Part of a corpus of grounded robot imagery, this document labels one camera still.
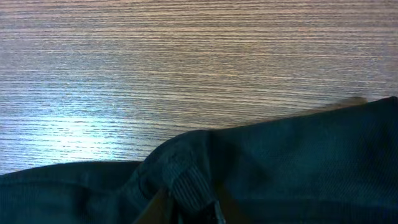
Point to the black garment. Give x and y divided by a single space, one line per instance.
337 166

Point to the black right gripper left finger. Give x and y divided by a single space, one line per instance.
159 210

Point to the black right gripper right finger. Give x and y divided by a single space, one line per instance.
229 208

